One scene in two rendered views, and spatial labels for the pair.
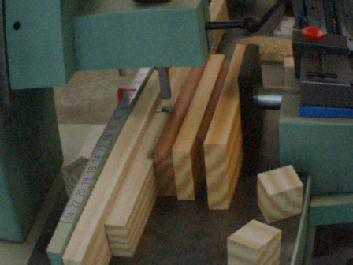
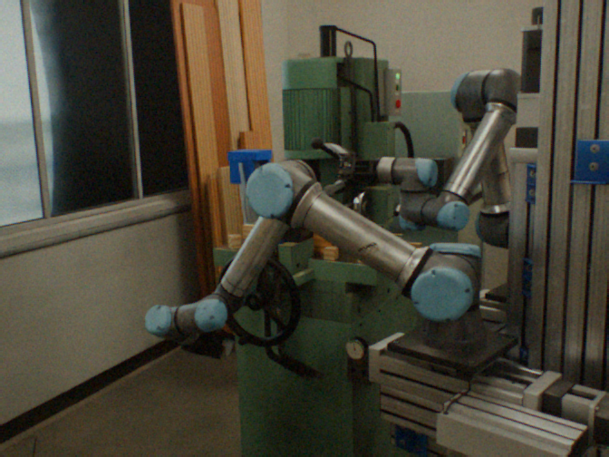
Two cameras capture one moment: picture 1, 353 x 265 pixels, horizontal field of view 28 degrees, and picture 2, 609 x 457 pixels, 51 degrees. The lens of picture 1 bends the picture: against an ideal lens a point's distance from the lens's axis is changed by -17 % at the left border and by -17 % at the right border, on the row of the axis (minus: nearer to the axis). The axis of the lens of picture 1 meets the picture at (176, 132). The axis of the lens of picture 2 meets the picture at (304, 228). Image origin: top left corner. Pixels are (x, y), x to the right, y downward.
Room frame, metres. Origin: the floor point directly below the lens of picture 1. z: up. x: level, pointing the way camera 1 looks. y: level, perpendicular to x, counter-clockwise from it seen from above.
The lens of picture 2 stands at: (1.30, -2.01, 1.37)
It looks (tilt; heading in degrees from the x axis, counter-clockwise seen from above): 11 degrees down; 105
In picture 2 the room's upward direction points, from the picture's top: 2 degrees counter-clockwise
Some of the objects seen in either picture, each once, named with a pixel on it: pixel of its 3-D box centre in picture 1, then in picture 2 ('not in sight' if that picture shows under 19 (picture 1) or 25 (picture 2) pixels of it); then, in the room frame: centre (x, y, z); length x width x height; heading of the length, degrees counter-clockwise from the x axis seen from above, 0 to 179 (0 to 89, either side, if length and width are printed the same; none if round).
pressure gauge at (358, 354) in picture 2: not in sight; (357, 350); (0.97, -0.26, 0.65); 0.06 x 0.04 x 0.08; 165
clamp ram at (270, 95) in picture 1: (278, 98); not in sight; (0.75, -0.11, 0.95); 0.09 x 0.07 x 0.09; 165
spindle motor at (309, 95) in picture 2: not in sight; (309, 110); (0.78, 0.01, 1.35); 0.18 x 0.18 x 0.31
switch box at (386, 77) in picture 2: not in sight; (389, 92); (0.99, 0.28, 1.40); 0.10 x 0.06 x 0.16; 75
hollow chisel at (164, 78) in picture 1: (164, 76); not in sight; (0.78, 0.01, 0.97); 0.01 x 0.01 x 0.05; 75
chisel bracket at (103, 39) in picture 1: (141, 32); not in sight; (0.78, 0.02, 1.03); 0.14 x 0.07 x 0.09; 75
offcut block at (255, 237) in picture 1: (254, 251); (235, 241); (0.52, -0.06, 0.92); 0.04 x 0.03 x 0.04; 42
